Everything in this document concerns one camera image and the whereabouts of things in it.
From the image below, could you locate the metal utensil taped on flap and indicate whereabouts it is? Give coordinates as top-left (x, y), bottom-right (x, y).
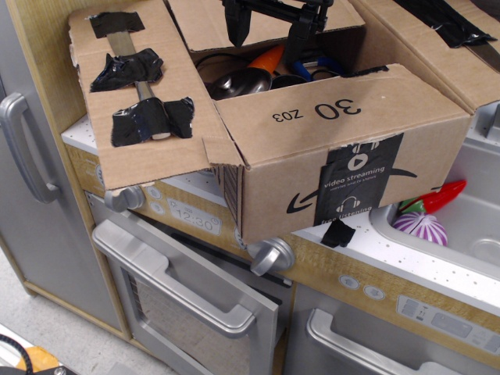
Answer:
top-left (107, 31), bottom-right (171, 147)

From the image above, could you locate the black cable bottom left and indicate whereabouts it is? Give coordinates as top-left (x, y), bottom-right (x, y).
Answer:
top-left (0, 334), bottom-right (31, 373)

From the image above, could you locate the steel pot lid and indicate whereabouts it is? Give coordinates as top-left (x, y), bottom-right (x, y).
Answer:
top-left (207, 67), bottom-right (272, 101)

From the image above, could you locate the silver dishwasher door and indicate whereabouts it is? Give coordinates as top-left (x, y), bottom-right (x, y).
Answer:
top-left (284, 285), bottom-right (499, 374)

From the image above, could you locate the silver fridge door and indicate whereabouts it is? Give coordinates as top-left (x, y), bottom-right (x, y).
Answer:
top-left (1, 1), bottom-right (127, 336)

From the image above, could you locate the black tape scrap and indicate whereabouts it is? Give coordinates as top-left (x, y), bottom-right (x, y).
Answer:
top-left (321, 220), bottom-right (355, 248)

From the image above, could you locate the silver oven door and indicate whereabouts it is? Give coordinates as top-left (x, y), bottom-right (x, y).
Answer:
top-left (92, 220), bottom-right (278, 374)

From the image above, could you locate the silver stove knob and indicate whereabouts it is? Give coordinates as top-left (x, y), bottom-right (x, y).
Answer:
top-left (247, 237), bottom-right (295, 276)
top-left (104, 186), bottom-right (145, 213)

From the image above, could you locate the right silver stove knob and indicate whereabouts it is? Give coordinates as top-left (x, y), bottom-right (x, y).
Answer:
top-left (247, 237), bottom-right (295, 276)

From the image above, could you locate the black pot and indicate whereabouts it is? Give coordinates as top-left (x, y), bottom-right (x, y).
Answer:
top-left (270, 74), bottom-right (307, 90)

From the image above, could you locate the red toy chili pepper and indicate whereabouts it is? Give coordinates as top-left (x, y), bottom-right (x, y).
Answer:
top-left (398, 180), bottom-right (467, 214)

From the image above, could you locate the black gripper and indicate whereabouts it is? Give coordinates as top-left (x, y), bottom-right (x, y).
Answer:
top-left (222, 1), bottom-right (334, 64)

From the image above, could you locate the grey toy sink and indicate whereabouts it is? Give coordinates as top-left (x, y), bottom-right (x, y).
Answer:
top-left (370, 102), bottom-right (499, 280)

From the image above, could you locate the large cardboard box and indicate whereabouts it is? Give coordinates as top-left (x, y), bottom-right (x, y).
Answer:
top-left (69, 1), bottom-right (499, 243)

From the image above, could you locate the purple striped toy onion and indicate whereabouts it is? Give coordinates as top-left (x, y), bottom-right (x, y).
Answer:
top-left (392, 212), bottom-right (448, 246)

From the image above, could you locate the orange toy carrot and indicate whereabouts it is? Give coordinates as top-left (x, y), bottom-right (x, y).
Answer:
top-left (248, 45), bottom-right (284, 74)

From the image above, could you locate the blue handled tool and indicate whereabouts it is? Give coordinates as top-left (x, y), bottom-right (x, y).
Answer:
top-left (291, 56), bottom-right (345, 82)

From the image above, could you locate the metal knife taped on flap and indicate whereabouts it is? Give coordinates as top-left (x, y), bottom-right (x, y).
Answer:
top-left (464, 41), bottom-right (500, 73)

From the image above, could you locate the left silver stove knob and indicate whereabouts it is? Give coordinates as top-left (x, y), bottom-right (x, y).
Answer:
top-left (104, 186), bottom-right (145, 213)

